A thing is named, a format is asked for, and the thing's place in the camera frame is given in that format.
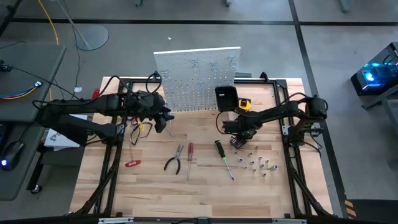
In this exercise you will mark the white perforated pegboard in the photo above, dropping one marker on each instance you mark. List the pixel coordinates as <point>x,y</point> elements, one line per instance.
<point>177,62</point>

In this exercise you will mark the red plastic clip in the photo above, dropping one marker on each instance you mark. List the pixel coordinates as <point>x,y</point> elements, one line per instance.
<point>95,93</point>

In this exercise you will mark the yellow black tape measure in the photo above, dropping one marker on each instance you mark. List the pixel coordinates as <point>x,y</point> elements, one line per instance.
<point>244,105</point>

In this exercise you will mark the black leg with caster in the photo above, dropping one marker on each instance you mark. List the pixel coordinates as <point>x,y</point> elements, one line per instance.
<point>36,189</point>

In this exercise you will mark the grey metal stand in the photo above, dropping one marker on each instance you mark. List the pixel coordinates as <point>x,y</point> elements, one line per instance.
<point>390,115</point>

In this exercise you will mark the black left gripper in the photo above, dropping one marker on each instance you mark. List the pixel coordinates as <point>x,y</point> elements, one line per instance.
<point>146,104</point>

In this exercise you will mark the black mat with hazard stripes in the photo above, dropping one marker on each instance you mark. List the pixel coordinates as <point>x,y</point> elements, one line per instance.
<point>373,211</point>

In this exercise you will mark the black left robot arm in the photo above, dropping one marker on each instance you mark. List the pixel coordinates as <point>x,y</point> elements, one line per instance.
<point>77,107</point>

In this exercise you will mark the black computer mouse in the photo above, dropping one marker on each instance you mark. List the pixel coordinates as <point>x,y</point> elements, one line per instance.
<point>12,154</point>

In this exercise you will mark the metal peg hook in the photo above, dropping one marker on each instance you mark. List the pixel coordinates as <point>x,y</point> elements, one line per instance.
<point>201,86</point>
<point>185,90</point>

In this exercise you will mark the small white tag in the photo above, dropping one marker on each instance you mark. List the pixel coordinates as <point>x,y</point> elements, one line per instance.
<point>77,89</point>

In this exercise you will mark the grey round-base floor stand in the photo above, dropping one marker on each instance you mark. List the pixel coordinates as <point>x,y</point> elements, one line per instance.
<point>93,37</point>

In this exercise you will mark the chrome socket extension adapter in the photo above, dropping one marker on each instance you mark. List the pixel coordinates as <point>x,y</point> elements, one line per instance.
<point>274,167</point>

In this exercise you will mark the small black desk device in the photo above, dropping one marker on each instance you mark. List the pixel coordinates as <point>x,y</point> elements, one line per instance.
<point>4,67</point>

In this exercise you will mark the grey desk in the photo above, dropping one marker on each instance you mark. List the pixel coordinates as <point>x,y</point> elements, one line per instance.
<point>28,77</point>

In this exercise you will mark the black lit computer case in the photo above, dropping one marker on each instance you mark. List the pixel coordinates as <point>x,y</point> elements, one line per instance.
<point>376,77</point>

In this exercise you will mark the white printed box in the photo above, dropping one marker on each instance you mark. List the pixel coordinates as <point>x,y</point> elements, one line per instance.
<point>59,140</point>

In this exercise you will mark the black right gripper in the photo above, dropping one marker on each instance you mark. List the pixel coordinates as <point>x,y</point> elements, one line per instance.
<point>237,128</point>

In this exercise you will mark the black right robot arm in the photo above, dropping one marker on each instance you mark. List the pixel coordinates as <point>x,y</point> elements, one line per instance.
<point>280,112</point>

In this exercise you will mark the black plastic bin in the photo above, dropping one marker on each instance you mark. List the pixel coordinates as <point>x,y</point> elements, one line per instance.
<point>227,98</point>

